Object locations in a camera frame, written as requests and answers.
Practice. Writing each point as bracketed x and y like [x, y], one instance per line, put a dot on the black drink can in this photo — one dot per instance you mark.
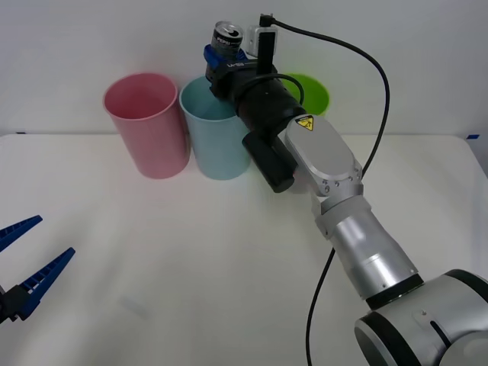
[225, 41]

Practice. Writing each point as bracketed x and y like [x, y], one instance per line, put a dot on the pink plastic waste bin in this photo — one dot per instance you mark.
[152, 145]

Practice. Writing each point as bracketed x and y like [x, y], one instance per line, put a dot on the pale grey right wrist camera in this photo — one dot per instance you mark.
[252, 40]

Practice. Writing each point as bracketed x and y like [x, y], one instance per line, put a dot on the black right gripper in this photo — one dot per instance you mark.
[240, 74]

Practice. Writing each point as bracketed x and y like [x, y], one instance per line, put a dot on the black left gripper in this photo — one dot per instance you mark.
[5, 305]

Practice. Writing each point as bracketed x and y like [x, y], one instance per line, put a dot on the pale blue plastic waste bin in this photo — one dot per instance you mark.
[213, 148]

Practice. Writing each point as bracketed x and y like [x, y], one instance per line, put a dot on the silver and black right arm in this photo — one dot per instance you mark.
[324, 152]

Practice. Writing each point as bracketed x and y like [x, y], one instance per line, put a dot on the green plastic waste bin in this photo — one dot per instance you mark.
[316, 95]

